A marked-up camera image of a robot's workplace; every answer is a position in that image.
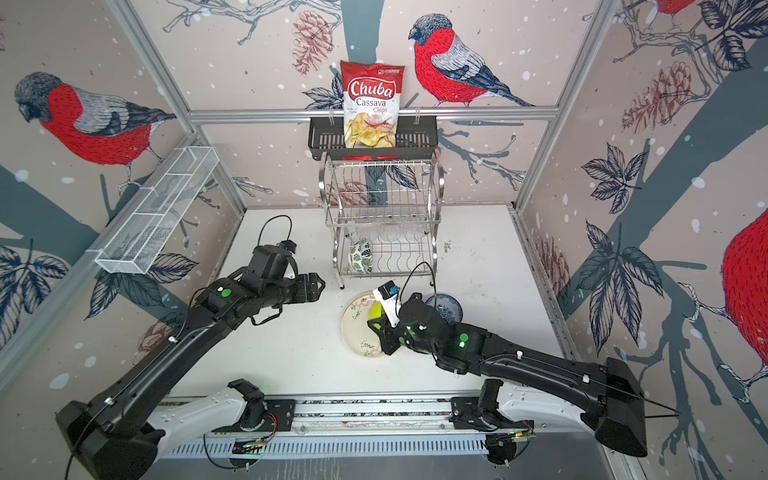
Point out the lime green bowl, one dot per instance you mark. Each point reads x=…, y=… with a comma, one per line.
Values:
x=376, y=311

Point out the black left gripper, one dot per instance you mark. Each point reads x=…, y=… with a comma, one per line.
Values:
x=305, y=292

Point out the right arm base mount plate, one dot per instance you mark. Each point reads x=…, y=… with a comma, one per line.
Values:
x=467, y=414

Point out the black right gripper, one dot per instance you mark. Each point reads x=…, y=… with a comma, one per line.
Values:
x=386, y=334

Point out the silver two-tier dish rack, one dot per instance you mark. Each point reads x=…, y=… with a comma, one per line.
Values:
x=396, y=204

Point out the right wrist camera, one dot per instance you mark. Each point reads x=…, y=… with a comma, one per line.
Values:
x=388, y=295

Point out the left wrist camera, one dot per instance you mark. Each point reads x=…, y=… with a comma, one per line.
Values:
x=288, y=245

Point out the Chuba cassava chips bag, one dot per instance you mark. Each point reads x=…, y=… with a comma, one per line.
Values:
x=371, y=96

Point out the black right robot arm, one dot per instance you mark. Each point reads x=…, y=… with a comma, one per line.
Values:
x=609, y=395

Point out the white floral plate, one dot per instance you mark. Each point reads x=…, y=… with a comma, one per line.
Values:
x=357, y=337

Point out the black wall basket shelf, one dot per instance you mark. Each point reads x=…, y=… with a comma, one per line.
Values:
x=416, y=139

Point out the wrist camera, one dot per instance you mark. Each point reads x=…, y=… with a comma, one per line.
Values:
x=388, y=295
x=288, y=245

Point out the green leaf pattern bowl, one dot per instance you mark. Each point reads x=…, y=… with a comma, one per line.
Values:
x=361, y=256

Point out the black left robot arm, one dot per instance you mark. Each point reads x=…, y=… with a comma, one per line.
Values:
x=111, y=435

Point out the white wire wall basket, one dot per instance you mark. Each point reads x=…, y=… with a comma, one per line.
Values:
x=142, y=236

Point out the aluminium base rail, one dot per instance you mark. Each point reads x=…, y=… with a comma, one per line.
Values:
x=358, y=427

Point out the blue floral white bowl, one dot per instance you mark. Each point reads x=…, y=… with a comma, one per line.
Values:
x=448, y=307

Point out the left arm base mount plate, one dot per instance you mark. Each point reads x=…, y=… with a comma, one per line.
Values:
x=277, y=415

